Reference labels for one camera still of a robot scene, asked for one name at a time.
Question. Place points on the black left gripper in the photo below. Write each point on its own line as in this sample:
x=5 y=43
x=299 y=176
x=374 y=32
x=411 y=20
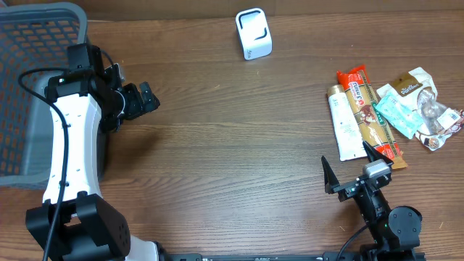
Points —
x=146 y=98

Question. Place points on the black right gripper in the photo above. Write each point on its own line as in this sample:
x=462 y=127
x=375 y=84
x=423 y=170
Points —
x=351 y=186

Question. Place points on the white hair product tube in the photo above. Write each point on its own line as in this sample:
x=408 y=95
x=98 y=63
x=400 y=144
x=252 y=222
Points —
x=348 y=136

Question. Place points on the orange spaghetti packet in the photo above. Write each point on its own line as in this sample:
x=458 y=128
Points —
x=373 y=126

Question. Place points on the teal wet wipes pack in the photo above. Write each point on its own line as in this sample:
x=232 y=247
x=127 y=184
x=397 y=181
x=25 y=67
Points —
x=401 y=117

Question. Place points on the beige bread snack bag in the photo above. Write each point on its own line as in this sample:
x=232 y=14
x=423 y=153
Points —
x=417 y=91

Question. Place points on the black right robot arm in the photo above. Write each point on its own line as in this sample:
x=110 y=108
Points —
x=395 y=231

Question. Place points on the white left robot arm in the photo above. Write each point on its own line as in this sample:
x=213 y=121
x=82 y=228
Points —
x=87 y=100

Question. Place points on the white barcode scanner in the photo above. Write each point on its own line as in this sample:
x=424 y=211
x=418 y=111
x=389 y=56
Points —
x=254 y=33

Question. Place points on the grey plastic shopping basket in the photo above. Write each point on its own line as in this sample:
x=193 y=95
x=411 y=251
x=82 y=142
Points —
x=33 y=37

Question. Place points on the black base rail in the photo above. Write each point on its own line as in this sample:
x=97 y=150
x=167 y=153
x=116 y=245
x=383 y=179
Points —
x=275 y=257

